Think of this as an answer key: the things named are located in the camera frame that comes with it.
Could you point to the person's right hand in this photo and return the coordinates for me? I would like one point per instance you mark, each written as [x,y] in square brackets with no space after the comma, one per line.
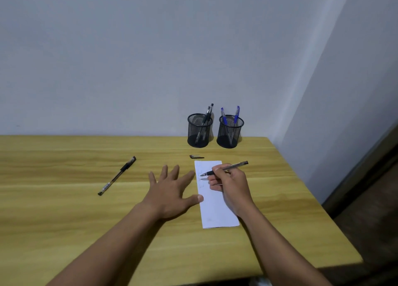
[234,189]

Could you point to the person's left hand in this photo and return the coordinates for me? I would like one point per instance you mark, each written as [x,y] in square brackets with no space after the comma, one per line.
[168,198]

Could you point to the black pen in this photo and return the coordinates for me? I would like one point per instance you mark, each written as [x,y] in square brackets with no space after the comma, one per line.
[205,118]
[236,165]
[127,166]
[210,111]

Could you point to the white paper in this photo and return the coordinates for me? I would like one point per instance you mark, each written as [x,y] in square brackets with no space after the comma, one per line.
[214,211]

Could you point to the black pen cap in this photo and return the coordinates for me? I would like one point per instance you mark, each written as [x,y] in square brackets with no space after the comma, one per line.
[194,156]

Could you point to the black mesh pen cup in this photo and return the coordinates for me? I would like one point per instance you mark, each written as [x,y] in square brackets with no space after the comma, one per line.
[236,136]
[194,139]

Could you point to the blue pen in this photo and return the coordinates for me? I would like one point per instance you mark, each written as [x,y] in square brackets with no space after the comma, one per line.
[236,114]
[224,119]

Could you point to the person's right forearm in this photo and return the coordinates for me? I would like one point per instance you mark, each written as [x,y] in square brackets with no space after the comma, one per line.
[280,251]

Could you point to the person's left forearm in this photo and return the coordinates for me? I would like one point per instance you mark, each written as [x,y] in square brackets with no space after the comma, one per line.
[108,251]

